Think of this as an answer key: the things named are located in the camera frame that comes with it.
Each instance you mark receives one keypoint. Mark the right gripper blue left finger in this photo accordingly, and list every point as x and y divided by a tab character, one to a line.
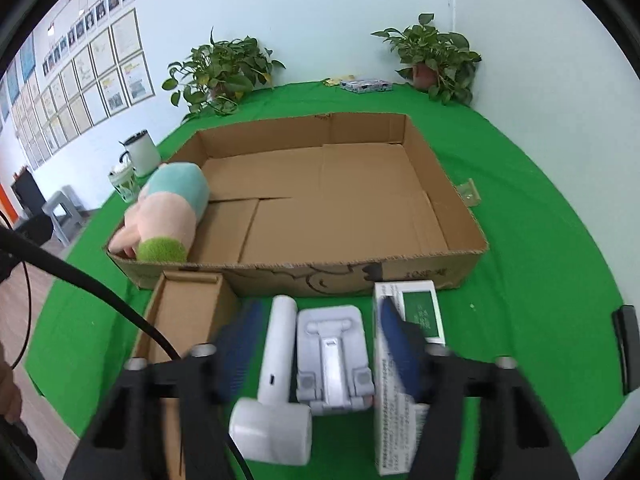
235	346

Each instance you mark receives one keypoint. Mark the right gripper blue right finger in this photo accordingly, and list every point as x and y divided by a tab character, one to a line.
405	343

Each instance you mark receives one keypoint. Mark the small narrow cardboard box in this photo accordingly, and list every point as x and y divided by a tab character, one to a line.
187	308

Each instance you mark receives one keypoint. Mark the white folding phone stand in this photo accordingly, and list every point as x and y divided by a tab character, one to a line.
333	371

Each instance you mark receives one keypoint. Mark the white green medicine box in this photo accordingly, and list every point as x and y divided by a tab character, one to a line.
397	419

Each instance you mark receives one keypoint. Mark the white hair dryer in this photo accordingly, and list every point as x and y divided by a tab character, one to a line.
270	428

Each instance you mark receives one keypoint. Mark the pink teal plush toy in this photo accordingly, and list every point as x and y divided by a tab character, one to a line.
160	225

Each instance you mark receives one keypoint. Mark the person's left hand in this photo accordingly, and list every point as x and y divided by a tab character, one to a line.
10	395

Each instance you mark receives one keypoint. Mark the green tablecloth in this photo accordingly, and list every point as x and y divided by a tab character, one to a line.
543	292

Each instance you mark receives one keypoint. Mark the large cardboard box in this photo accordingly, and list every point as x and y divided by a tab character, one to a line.
323	205

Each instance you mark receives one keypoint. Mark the small clear plastic wrapper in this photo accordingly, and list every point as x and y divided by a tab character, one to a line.
468	193

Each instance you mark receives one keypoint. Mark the green patterned cup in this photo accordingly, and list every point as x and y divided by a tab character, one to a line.
123	180

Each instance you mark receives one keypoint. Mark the grey plastic stool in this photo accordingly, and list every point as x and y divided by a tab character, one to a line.
68	215

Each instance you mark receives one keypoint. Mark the white mug with lid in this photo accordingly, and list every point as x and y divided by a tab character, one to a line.
141	153

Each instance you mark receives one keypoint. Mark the black device on table edge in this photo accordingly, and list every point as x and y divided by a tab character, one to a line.
626	329

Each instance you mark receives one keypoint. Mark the colourful packet at back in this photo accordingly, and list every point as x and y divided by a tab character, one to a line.
366	85

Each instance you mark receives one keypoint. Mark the yellow item at back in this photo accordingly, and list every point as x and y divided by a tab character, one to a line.
337	81

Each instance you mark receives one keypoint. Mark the left potted green plant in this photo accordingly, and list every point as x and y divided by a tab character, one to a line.
215	77

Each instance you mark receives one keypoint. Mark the potted green plant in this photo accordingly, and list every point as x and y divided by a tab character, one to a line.
215	77
442	64

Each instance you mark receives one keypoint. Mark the right potted green plant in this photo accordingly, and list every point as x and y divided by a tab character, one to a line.
442	64

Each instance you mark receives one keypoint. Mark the framed certificates on wall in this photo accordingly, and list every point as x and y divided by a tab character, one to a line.
103	77

